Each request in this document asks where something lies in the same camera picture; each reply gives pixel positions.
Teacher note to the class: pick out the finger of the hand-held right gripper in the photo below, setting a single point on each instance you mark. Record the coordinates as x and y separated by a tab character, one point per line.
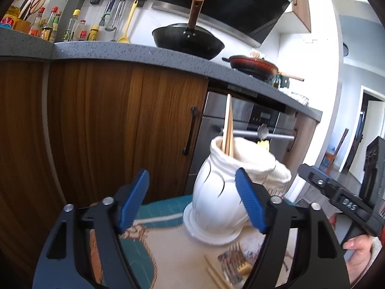
315	179

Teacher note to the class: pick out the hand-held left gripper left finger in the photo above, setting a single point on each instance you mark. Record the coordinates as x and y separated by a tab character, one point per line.
134	198

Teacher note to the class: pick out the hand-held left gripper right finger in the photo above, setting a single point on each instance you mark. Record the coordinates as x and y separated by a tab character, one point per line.
251	201

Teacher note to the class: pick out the white ceramic utensil holder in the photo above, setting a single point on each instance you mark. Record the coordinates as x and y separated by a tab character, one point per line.
216	192

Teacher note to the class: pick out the silver utensil with yellow part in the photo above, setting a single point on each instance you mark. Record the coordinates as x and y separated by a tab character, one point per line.
263	131
244	269

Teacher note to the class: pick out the person's right hand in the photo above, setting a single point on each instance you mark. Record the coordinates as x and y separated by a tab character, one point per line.
365	256

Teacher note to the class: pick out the wooden chair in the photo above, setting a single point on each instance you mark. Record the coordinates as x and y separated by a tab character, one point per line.
338	150

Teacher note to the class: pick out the narrow wooden base cabinet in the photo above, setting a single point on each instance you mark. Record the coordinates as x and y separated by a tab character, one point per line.
303	144

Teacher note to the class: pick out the gold fork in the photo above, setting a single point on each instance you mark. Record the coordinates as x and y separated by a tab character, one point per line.
236	254

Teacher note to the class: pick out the white ceramic saucer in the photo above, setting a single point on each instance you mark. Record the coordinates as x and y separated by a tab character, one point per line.
207	237

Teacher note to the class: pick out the printed quilted cloth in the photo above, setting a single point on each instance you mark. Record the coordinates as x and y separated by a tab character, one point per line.
168	246

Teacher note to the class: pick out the dark doorway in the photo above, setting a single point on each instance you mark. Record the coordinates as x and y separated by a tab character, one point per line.
361	132

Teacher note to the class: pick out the glass bowl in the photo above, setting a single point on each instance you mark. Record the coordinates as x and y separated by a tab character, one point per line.
296	98

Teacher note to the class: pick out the stainless steel oven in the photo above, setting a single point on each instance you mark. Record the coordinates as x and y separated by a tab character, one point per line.
216	111

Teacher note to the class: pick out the green kettle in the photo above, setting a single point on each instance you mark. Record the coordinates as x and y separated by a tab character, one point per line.
281	82

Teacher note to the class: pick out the round ceiling lamp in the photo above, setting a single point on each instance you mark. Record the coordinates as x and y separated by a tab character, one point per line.
346	49

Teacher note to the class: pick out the grey speckled countertop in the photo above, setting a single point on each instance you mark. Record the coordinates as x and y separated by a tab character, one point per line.
120	52

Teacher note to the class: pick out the yellow lid jar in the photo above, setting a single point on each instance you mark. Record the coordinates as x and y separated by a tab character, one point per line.
93	33

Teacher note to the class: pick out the small bottle with red cap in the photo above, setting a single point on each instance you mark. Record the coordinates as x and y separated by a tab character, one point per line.
82	31

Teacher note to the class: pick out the clear bottle with yellow cap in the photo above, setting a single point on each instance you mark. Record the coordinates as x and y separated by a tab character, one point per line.
70	28

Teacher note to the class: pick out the metal tongs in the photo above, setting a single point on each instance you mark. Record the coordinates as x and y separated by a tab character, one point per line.
117	15

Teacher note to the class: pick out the green label sauce bottle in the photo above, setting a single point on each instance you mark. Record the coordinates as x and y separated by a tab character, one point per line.
55	28

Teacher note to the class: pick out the dark sauce bottle red cap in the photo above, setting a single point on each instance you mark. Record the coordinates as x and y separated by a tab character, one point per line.
49	25

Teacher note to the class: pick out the black range hood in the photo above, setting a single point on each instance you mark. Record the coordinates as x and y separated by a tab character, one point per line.
225	0

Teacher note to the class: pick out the large yellow oil bottle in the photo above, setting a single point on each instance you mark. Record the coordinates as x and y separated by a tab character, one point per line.
9	18

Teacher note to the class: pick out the wooden wall cabinet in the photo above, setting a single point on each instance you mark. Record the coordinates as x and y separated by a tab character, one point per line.
299	0

